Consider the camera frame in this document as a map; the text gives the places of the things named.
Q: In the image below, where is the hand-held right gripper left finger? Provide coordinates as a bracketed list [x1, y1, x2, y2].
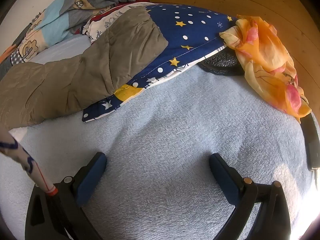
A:
[25, 152, 107, 240]

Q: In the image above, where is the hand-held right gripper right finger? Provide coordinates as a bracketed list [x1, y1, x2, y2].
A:
[209, 153, 293, 240]

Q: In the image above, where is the olive puffer jacket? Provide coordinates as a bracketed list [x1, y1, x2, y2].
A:
[0, 6, 168, 133]

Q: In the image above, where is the light blue fleece blanket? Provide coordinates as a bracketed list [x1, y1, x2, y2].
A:
[0, 66, 318, 240]

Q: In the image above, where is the dark patterned cloth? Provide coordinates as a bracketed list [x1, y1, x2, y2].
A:
[197, 46, 247, 77]

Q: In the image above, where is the orange floral scarf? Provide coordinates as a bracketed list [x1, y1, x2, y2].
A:
[219, 15, 313, 124]

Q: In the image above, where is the navy star print pillow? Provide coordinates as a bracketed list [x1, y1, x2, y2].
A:
[82, 3, 238, 123]

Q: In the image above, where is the white red house print cloth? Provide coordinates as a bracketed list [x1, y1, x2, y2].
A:
[84, 0, 150, 43]

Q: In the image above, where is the patchwork cartoon quilt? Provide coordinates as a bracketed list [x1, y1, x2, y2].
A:
[0, 0, 130, 73]

